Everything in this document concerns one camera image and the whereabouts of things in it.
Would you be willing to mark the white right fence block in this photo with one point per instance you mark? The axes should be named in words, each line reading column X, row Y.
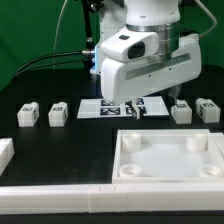
column 219, row 140

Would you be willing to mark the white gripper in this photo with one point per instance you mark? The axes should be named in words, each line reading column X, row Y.
column 134, row 66

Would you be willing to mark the white sheet with markers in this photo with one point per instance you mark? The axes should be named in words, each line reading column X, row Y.
column 99, row 108

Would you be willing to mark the white left fence block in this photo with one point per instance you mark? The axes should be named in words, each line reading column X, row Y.
column 6, row 153

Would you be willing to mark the white square tabletop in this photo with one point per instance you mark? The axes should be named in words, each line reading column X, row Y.
column 167, row 155

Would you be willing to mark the white front fence bar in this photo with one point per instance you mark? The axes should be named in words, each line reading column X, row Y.
column 112, row 198

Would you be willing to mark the white fence block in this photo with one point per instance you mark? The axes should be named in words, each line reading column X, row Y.
column 219, row 140
column 6, row 153

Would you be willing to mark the black camera pole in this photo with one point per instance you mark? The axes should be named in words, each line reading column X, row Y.
column 90, row 6

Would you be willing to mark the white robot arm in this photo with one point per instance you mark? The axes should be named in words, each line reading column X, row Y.
column 160, row 16

